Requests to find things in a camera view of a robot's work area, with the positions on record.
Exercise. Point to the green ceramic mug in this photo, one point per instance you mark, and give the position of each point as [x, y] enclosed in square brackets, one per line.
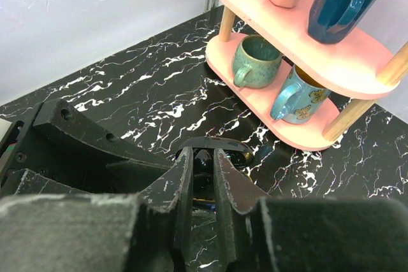
[255, 63]

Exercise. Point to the dark blue mug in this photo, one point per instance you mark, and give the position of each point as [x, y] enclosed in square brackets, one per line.
[344, 4]

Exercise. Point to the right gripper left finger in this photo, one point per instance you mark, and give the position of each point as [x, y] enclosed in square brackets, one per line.
[144, 231]

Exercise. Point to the blue butterfly mug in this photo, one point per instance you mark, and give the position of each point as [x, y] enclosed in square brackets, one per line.
[299, 98]

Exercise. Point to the black earbud charging case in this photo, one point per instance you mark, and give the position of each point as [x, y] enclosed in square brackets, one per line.
[203, 147]

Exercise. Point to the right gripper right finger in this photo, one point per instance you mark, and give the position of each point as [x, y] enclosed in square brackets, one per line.
[258, 232]

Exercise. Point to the pink three-tier wooden shelf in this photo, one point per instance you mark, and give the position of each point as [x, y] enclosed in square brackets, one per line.
[358, 67]

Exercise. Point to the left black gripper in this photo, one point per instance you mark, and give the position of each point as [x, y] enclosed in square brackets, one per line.
[65, 152]

